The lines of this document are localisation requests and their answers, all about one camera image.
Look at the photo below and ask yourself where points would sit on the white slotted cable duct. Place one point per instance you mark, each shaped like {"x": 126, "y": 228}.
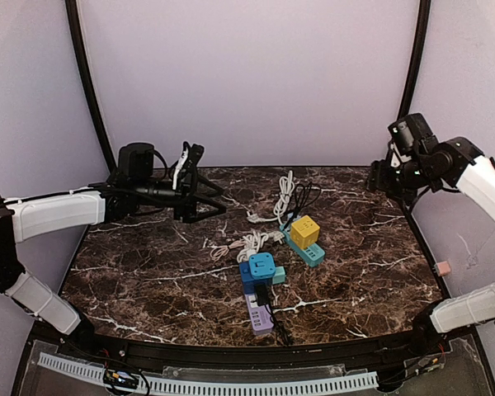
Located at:
{"x": 324, "y": 380}

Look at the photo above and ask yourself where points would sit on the white charger cube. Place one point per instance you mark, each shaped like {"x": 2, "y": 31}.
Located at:
{"x": 244, "y": 255}

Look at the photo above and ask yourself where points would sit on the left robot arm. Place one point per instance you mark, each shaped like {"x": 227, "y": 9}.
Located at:
{"x": 130, "y": 186}

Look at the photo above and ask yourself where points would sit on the dark blue cube socket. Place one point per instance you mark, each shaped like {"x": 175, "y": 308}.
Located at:
{"x": 249, "y": 282}

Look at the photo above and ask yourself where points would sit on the teal power strip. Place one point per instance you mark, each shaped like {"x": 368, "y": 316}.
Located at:
{"x": 312, "y": 255}

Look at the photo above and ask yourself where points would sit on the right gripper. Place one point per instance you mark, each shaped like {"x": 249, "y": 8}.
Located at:
{"x": 380, "y": 178}

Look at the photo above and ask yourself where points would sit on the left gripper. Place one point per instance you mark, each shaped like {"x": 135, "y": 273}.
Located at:
{"x": 190, "y": 197}

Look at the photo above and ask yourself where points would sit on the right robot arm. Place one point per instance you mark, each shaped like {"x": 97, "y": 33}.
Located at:
{"x": 446, "y": 187}

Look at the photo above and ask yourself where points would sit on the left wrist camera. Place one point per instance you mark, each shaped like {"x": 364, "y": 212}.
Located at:
{"x": 185, "y": 169}

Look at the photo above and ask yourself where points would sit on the pink charger cube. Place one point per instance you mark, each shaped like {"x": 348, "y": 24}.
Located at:
{"x": 442, "y": 268}

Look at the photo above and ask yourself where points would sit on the black plug adapter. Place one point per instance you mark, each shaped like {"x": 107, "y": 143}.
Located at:
{"x": 283, "y": 336}

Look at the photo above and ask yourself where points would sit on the yellow cube socket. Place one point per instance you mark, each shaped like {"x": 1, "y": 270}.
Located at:
{"x": 304, "y": 232}

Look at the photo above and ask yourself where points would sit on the blue adapter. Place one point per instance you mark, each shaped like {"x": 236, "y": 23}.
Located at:
{"x": 262, "y": 266}

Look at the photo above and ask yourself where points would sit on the purple power strip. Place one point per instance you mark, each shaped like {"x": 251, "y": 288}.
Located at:
{"x": 260, "y": 319}

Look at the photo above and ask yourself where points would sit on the small teal plug adapter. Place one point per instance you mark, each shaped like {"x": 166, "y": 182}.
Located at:
{"x": 279, "y": 276}

